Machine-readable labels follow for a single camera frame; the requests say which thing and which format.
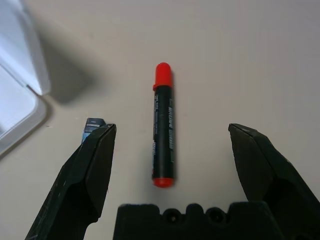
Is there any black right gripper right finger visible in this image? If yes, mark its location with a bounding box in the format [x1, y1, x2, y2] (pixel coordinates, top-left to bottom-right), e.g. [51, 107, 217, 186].
[227, 122, 320, 240]

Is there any black marker with red cap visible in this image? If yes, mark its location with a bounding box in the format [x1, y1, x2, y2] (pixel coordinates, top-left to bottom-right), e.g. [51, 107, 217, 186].
[151, 62, 175, 188]

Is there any white plastic pencil case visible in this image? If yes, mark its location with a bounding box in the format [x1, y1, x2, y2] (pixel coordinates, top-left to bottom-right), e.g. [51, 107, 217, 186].
[0, 0, 52, 161]

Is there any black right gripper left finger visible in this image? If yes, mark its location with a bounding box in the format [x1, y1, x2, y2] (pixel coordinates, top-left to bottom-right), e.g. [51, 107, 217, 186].
[26, 123, 117, 240]

